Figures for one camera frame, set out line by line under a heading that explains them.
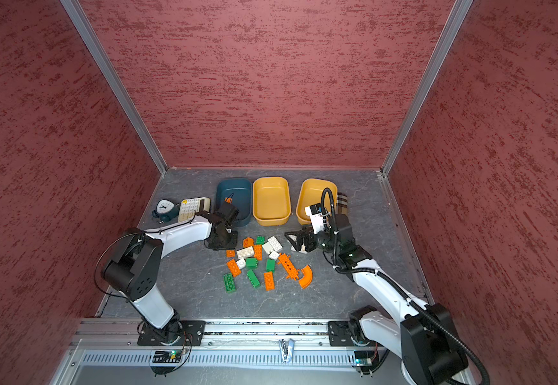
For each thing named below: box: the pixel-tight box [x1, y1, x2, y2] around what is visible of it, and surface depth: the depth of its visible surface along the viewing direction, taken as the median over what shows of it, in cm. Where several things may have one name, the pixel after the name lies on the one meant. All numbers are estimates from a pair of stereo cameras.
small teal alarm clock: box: [152, 198, 180, 224], surface depth 102 cm
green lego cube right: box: [266, 259, 277, 273], surface depth 88 cm
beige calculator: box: [177, 196, 211, 223], surface depth 105 cm
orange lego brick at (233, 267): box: [226, 259, 242, 278], surface depth 90 cm
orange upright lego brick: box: [252, 244, 263, 261], surface depth 94 cm
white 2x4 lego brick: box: [266, 235, 284, 252], surface depth 94 cm
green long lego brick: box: [246, 268, 261, 288], surface depth 85 cm
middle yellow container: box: [251, 176, 292, 226], surface depth 109 cm
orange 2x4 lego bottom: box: [264, 271, 275, 292], surface depth 87 cm
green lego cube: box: [245, 257, 259, 270], surface depth 90 cm
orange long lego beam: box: [277, 252, 300, 281], surface depth 89 cm
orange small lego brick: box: [242, 236, 255, 248], surface depth 95 cm
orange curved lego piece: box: [298, 264, 313, 290], surface depth 87 cm
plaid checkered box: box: [336, 192, 348, 216], surface depth 106 cm
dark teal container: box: [216, 178, 253, 227], surface depth 109 cm
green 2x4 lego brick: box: [222, 272, 236, 293], surface depth 85 cm
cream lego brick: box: [235, 246, 255, 264], surface depth 93 cm
